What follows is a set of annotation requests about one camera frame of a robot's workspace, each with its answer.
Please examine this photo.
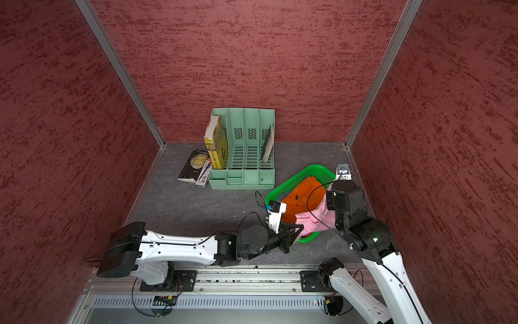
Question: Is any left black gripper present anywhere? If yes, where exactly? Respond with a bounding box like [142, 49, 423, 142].
[243, 221, 304, 261]

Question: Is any green plastic basket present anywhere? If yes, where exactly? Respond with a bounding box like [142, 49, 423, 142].
[267, 164, 335, 243]

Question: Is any pink t-shirt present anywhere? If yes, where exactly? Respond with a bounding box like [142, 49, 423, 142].
[295, 198, 336, 239]

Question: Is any orange t-shirt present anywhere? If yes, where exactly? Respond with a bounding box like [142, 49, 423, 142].
[281, 176, 326, 225]

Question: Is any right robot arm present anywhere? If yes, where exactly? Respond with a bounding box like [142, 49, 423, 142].
[318, 180, 430, 323]

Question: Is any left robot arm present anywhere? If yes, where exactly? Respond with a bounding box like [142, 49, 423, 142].
[97, 221, 304, 286]

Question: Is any thin book in organizer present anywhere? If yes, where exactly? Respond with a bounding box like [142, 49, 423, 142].
[261, 124, 275, 163]

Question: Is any white red blue booklet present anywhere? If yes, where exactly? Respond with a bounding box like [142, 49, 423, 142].
[196, 159, 213, 188]

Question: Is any mint green file organizer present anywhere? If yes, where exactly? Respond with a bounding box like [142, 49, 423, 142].
[209, 107, 275, 190]

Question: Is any black book with gold emblem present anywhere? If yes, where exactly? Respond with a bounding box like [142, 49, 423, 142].
[178, 148, 209, 183]

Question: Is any yellow book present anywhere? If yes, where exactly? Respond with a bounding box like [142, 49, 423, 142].
[204, 116, 229, 170]

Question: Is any white perforated vent strip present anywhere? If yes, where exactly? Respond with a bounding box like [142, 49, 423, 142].
[91, 295, 325, 311]

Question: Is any right corner aluminium profile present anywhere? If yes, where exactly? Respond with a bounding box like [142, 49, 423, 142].
[345, 0, 422, 151]

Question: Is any corner aluminium profile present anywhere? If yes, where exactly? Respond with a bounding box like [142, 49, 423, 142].
[345, 0, 422, 151]
[74, 0, 166, 150]

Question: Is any left corner aluminium profile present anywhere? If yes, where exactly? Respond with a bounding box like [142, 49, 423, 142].
[74, 0, 166, 150]

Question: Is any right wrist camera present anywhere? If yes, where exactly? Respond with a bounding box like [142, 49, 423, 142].
[335, 163, 352, 181]

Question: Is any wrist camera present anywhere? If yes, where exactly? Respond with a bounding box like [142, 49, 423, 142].
[267, 201, 287, 234]
[335, 163, 352, 181]

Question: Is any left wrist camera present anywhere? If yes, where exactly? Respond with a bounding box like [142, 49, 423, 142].
[267, 201, 287, 234]

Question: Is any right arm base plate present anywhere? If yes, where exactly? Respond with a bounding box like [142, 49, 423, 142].
[299, 271, 335, 293]

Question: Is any aluminium front rail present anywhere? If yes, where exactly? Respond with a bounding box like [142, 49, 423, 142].
[82, 265, 414, 296]

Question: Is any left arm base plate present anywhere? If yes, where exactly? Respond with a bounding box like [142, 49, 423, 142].
[139, 270, 198, 293]

